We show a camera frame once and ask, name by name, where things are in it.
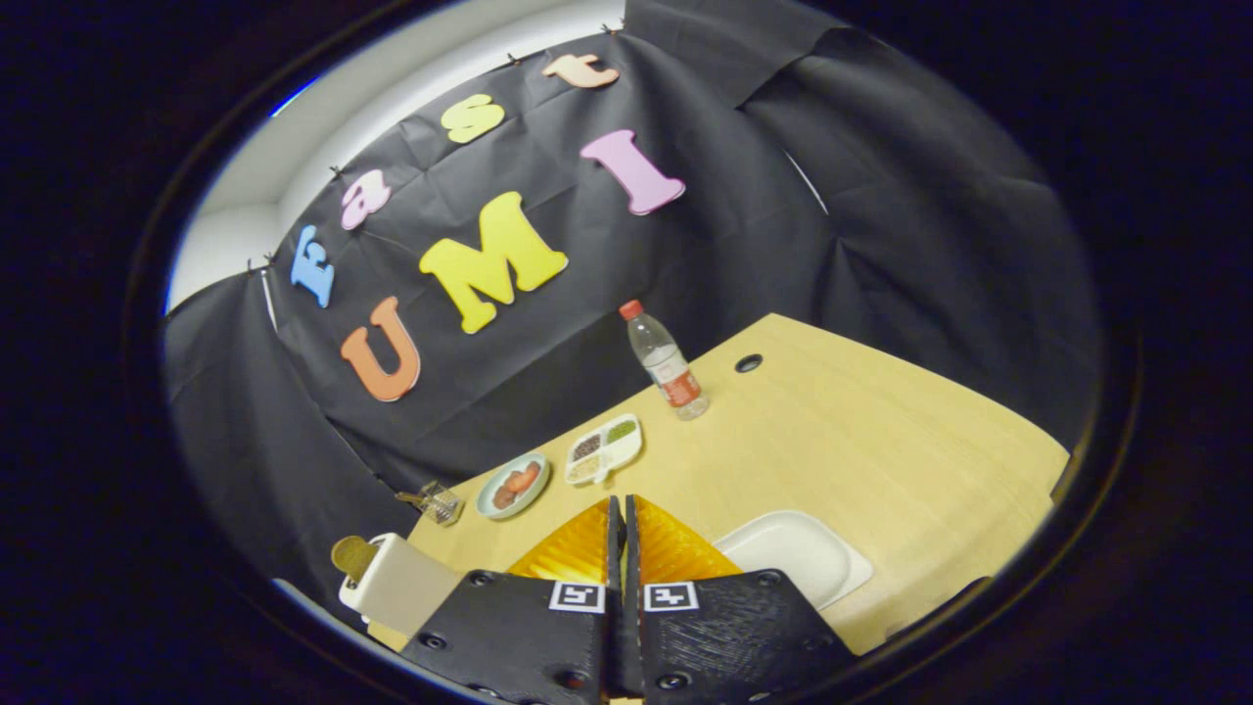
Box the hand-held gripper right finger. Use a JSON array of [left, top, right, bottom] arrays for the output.
[[626, 495, 855, 704]]

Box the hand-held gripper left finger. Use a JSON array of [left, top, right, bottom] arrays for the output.
[[401, 495, 626, 704]]

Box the brown bread slice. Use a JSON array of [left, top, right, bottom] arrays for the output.
[[331, 536, 381, 586]]

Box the white rectangular dish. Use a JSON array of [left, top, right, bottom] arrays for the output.
[[713, 510, 874, 612]]

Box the white toaster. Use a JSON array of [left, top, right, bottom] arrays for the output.
[[339, 533, 463, 637]]

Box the small pale green plate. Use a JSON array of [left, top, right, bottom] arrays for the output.
[[477, 452, 551, 520]]

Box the white divided seasoning dish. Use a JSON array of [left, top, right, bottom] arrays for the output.
[[565, 413, 644, 487]]

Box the clear red-capped water bottle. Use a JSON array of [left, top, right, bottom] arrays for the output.
[[619, 300, 710, 422]]

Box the black backdrop cloth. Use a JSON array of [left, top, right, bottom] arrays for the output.
[[162, 0, 1102, 628]]

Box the small wire basket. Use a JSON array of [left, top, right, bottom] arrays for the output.
[[396, 481, 465, 527]]

